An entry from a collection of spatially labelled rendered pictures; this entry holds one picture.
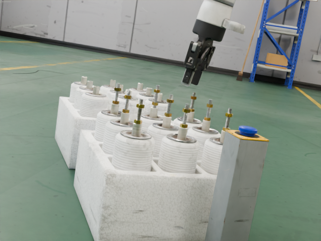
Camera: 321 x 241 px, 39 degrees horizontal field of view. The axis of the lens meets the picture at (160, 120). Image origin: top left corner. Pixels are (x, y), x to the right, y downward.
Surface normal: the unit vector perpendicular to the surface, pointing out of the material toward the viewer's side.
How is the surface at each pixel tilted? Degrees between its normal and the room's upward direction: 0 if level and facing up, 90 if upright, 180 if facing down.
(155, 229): 90
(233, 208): 90
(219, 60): 90
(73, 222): 0
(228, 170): 90
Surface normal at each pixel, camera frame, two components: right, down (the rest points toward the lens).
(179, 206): 0.32, 0.23
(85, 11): -0.18, 0.16
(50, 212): 0.15, -0.97
